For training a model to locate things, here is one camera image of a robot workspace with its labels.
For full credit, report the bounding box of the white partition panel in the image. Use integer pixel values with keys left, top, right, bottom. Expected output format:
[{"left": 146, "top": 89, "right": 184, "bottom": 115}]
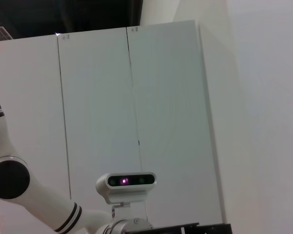
[
  {"left": 0, "top": 34, "right": 73, "bottom": 234},
  {"left": 57, "top": 26, "right": 148, "bottom": 220},
  {"left": 126, "top": 19, "right": 227, "bottom": 226}
]

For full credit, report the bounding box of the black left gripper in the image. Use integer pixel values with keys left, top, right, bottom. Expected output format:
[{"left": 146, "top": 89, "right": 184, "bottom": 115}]
[{"left": 156, "top": 222, "right": 232, "bottom": 234}]

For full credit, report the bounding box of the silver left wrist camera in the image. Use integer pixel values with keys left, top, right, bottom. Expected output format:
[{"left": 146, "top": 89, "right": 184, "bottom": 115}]
[{"left": 95, "top": 172, "right": 157, "bottom": 221}]

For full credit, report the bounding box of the grey ceiling vent grille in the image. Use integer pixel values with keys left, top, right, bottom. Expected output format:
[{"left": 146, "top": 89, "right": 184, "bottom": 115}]
[{"left": 0, "top": 26, "right": 15, "bottom": 41}]

